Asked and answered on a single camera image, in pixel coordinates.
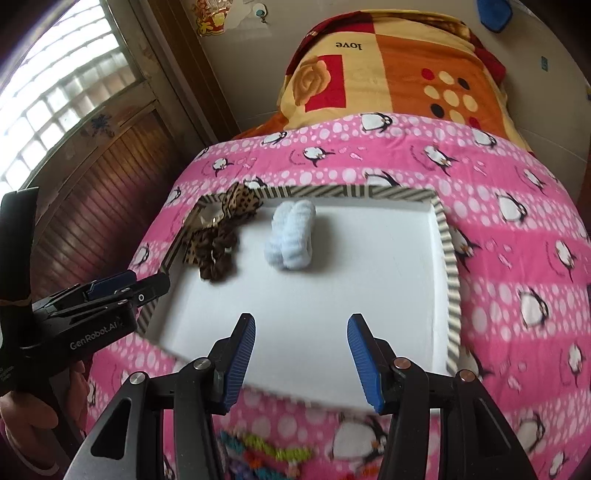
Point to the brown wooden frame post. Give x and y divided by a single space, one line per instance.
184 69

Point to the orange yellow printed blanket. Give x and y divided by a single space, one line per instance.
392 69

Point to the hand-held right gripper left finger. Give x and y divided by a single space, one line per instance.
242 355

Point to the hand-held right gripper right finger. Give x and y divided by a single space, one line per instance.
362 360

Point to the barred window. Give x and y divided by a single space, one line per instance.
55 92

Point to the teal cartoon wall sticker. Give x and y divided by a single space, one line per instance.
260 11

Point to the red gold wall sticker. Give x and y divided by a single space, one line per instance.
210 18

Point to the person's left hand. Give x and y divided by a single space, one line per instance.
23 410

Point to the striped-rim white tray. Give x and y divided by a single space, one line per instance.
346 277

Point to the person's left forearm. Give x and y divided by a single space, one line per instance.
23 457

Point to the leopard print hair bow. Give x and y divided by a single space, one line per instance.
242 201

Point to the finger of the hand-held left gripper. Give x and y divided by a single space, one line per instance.
152 288
113 280

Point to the light blue fluffy scrunchie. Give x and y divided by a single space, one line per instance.
291 235

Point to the brown wooden slatted panel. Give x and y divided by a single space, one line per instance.
101 194

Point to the pink penguin blanket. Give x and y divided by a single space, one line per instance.
508 286

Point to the blue cloth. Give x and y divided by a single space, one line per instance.
494 14

